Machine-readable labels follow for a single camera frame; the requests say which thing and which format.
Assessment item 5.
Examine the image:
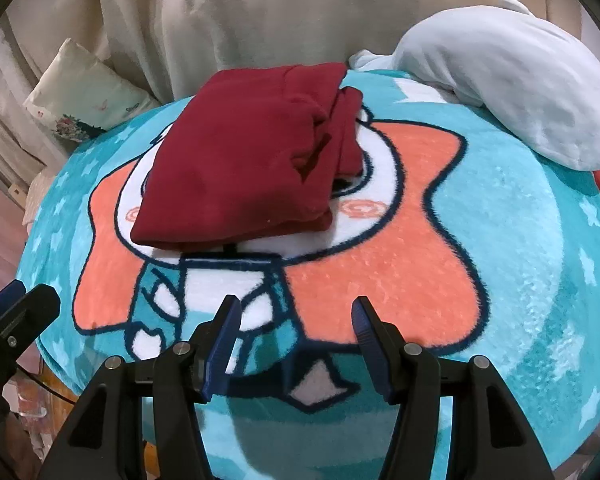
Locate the dark red sweater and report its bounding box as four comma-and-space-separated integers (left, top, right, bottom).
131, 63, 363, 250

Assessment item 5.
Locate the turquoise cartoon fleece blanket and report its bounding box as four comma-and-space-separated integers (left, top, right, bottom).
17, 72, 600, 479

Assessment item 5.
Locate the floral white pillow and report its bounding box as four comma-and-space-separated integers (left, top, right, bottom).
23, 38, 159, 143

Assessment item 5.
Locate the beige curtain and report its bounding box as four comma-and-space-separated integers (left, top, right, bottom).
0, 0, 581, 183

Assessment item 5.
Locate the light blue plush pillow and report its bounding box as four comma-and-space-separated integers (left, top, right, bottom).
349, 0, 600, 171

